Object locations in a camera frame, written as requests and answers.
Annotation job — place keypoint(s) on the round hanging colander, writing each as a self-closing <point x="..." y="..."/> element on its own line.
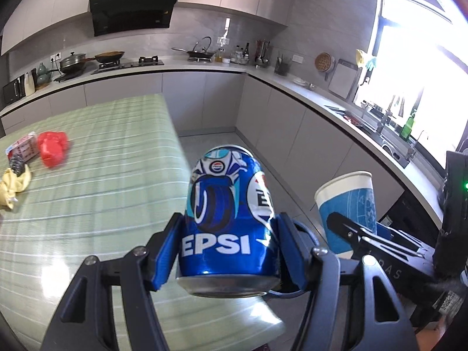
<point x="324" y="62"/>

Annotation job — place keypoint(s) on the blue soda can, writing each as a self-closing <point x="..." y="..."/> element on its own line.
<point x="226" y="219"/>

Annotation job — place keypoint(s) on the wok on right burner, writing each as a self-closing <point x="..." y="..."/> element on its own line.
<point x="197" y="54"/>

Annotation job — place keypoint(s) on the black gas hob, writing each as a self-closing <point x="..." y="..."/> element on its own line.
<point x="128" y="65"/>

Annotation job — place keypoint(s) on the clear seasoning bottle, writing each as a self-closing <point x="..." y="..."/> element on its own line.
<point x="237" y="56"/>

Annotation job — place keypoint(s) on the steel scourer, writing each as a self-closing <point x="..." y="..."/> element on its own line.
<point x="17" y="163"/>

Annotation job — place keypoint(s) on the white wall switch plate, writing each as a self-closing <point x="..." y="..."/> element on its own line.
<point x="223" y="40"/>
<point x="298" y="59"/>

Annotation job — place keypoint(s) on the black range hood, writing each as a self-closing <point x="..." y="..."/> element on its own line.
<point x="131" y="12"/>

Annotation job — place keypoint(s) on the black dishwasher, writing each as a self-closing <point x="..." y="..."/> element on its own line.
<point x="409" y="208"/>

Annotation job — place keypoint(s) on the red white carton box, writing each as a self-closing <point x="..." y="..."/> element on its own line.
<point x="23" y="146"/>

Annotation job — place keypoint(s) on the yellow hanging cloth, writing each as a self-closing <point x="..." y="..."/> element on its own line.
<point x="360" y="58"/>

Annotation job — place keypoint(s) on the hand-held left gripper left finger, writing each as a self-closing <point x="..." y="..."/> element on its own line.
<point x="164" y="252"/>

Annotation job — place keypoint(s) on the green checkered table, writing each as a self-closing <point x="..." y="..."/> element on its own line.
<point x="109" y="190"/>

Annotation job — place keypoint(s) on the yellow cloth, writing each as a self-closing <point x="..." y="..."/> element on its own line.
<point x="360" y="58"/>
<point x="14" y="186"/>

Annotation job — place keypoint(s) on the steel utensil holder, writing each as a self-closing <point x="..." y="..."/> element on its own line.
<point x="262" y="56"/>

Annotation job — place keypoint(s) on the white cutting board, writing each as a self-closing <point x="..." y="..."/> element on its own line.
<point x="342" y="80"/>

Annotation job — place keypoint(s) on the kitchen counter cabinets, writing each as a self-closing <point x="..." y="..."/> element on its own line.
<point x="292" y="124"/>

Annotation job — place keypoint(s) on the tall chrome faucet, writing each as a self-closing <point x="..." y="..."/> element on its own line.
<point x="384" y="120"/>

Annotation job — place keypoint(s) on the lidded cooking pot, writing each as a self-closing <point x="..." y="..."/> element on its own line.
<point x="73" y="63"/>

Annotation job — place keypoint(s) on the red plastic bag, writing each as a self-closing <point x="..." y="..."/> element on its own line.
<point x="54" y="150"/>

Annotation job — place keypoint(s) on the blue paper cup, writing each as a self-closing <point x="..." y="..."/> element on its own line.
<point x="347" y="193"/>

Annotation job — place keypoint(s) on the blue hanging cloth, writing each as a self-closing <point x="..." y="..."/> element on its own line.
<point x="370" y="64"/>

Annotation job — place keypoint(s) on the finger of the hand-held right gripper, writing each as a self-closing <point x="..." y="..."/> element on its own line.
<point x="351" y="232"/>
<point x="384" y="230"/>

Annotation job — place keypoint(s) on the black chopstick holder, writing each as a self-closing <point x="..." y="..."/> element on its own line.
<point x="281" y="67"/>

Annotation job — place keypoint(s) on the black microwave oven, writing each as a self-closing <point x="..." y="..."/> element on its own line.
<point x="14" y="89"/>

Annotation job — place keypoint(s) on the black frying pan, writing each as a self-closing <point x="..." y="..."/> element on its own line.
<point x="108" y="57"/>

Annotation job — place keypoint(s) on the white wall outlet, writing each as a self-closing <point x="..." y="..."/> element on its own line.
<point x="55" y="57"/>

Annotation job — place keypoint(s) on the black induction cooker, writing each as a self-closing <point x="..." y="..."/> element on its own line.
<point x="69" y="76"/>

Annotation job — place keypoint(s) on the small chrome faucet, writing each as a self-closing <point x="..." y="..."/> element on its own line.
<point x="413" y="150"/>

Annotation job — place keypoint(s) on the green dish soap bottle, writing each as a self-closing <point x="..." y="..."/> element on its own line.
<point x="407" y="129"/>

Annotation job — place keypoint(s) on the dark glass bottle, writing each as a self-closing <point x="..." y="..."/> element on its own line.
<point x="247" y="51"/>

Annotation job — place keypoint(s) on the bright kitchen window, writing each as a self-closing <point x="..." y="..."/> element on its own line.
<point x="420" y="62"/>

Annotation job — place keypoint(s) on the white dishes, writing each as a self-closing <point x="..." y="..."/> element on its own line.
<point x="303" y="83"/>

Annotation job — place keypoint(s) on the steel kitchen sink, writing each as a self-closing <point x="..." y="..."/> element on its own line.
<point x="387" y="146"/>

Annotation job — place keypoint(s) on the glass pan lid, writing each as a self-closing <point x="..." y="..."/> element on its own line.
<point x="203" y="44"/>

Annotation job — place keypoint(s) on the yellow oil bottle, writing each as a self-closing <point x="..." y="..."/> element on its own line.
<point x="219" y="55"/>

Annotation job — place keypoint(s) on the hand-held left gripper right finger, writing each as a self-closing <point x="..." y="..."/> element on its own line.
<point x="292" y="252"/>

